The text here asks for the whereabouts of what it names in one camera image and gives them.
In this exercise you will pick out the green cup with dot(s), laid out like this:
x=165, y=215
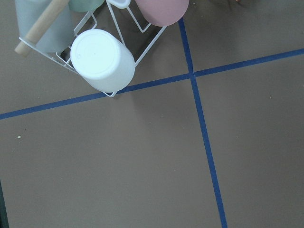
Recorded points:
x=85, y=5

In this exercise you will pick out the pink cup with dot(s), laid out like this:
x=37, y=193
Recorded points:
x=162, y=12

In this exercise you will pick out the white cup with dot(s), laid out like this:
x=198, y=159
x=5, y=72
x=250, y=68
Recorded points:
x=102, y=60

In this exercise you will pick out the wooden rack handle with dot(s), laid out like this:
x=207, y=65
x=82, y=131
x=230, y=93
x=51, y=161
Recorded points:
x=39, y=28

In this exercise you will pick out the grey blue cup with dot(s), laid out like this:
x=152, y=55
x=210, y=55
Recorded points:
x=59, y=35

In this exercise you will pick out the white wire cup rack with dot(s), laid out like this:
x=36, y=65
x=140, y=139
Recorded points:
x=63, y=58

